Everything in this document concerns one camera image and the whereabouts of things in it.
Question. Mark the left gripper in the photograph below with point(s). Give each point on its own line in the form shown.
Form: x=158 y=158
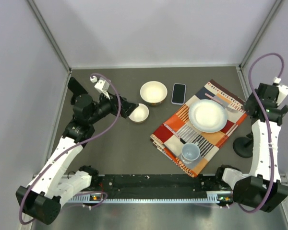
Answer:
x=126 y=107

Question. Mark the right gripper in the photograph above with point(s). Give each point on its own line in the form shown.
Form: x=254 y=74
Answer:
x=275 y=105

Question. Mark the phone with lilac case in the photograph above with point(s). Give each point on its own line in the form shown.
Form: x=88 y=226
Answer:
x=178 y=94

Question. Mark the black round-base phone holder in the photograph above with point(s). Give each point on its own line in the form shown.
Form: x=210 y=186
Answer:
x=243 y=146

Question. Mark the black wedge phone stand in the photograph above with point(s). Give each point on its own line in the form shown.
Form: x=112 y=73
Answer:
x=73 y=99

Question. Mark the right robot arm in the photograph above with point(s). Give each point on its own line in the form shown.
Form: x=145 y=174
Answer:
x=262 y=186

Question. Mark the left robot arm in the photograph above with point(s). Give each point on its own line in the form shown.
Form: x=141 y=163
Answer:
x=43 y=198

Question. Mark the small cream bowl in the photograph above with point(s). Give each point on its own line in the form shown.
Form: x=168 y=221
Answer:
x=140 y=114

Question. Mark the large green bowl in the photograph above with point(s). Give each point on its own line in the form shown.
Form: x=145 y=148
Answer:
x=153 y=92

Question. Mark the white plate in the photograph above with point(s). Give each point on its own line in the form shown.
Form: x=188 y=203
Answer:
x=207 y=116

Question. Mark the orange patterned cloth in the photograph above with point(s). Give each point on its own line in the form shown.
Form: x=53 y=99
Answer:
x=209 y=143

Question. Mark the grey cup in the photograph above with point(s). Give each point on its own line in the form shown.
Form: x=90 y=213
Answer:
x=190 y=152

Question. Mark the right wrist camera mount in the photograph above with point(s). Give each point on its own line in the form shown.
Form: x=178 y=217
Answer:
x=283 y=90

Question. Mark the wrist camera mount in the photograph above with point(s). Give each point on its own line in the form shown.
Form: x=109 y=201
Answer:
x=101 y=85
x=283 y=90

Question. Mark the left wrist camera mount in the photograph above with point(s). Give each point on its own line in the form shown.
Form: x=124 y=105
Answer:
x=101 y=85

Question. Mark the pink handled fork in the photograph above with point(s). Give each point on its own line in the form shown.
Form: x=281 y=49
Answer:
x=227 y=107

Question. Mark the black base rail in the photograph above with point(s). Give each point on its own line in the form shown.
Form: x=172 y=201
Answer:
x=157 y=186

